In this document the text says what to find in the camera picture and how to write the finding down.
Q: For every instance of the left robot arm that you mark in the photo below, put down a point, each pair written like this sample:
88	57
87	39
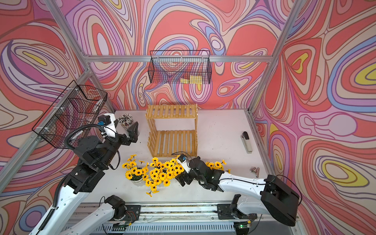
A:
95	158

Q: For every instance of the sunflower pot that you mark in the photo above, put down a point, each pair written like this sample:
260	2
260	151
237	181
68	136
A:
172	169
218	165
156	177
136	170

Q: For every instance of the wooden two-tier shelf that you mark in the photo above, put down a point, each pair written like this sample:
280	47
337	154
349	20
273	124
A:
173	129

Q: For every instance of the white marker in basket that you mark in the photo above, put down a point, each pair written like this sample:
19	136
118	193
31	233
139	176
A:
72	138

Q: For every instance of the metal binder clip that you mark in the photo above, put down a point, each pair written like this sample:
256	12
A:
255	170

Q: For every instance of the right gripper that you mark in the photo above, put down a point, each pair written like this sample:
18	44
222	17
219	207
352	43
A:
184	176

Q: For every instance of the back black wire basket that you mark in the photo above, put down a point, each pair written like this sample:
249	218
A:
169	66

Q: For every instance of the yellow sticky notes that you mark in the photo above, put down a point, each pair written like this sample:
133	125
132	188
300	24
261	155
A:
192	79

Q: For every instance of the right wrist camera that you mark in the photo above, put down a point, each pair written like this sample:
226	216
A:
184	162

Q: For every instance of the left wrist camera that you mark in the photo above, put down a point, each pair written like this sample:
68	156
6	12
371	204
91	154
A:
107	120

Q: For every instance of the clear cup of pencils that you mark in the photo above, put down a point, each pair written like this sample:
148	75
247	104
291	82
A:
126	120

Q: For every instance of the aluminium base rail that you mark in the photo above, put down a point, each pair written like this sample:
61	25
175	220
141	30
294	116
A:
173	219

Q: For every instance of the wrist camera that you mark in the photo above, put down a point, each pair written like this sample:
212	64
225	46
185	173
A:
184	162
107	120

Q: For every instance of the left black wire basket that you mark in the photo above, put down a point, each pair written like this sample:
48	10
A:
76	106

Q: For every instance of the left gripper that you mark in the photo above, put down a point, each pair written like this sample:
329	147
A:
132	138

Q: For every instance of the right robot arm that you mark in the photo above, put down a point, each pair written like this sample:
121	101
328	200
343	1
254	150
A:
252	196

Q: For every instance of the black wire basket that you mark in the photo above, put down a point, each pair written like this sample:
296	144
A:
169	66
76	106

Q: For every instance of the grey black stapler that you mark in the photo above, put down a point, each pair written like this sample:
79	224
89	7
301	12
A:
246	142

